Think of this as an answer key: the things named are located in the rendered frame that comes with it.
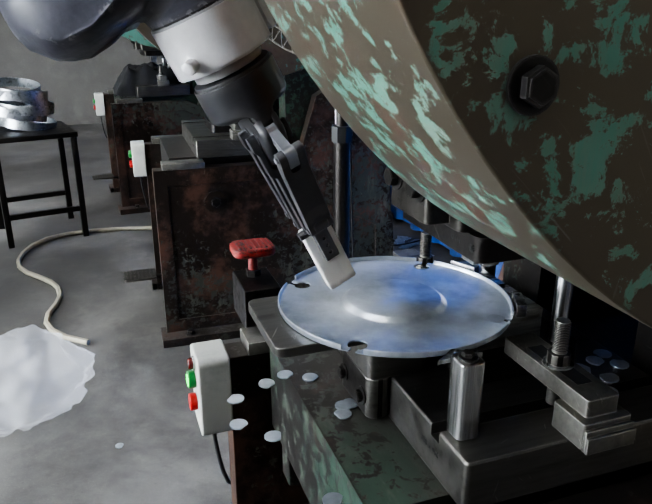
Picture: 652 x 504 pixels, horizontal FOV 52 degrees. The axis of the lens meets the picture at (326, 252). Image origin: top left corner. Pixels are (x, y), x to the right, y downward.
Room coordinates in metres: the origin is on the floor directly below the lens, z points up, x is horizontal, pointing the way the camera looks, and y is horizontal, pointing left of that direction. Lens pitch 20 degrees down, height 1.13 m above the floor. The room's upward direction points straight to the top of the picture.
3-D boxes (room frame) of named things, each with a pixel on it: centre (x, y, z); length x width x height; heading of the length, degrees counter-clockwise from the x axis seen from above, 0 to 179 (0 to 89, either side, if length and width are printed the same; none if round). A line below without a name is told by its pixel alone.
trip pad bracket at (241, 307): (1.03, 0.12, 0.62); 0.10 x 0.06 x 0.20; 20
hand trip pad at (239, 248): (1.04, 0.12, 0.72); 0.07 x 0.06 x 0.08; 110
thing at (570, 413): (0.65, -0.26, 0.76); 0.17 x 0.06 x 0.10; 20
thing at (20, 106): (3.41, 1.52, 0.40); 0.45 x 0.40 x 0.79; 32
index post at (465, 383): (0.60, -0.14, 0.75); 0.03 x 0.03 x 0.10; 20
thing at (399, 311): (0.77, -0.08, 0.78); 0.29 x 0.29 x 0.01
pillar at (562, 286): (0.75, -0.29, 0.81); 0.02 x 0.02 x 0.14
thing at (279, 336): (0.75, -0.04, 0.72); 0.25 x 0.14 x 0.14; 110
